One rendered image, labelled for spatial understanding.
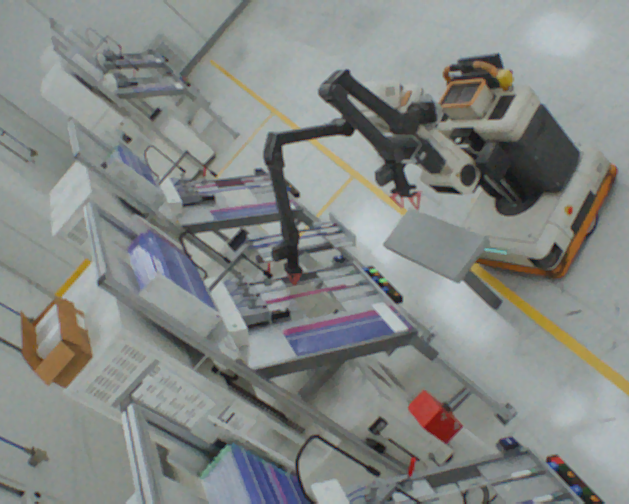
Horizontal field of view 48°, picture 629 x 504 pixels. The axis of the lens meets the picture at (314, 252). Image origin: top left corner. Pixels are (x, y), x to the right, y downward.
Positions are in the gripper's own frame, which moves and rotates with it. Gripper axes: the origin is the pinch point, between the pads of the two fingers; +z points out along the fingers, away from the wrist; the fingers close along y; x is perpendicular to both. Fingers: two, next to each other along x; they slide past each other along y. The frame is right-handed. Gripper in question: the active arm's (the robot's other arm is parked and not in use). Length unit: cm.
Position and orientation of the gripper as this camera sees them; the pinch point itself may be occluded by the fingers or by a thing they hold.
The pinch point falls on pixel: (294, 283)
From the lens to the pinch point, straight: 334.2
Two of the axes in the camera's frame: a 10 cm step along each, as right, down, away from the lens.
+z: 0.4, 9.0, 4.3
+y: 3.4, 3.9, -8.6
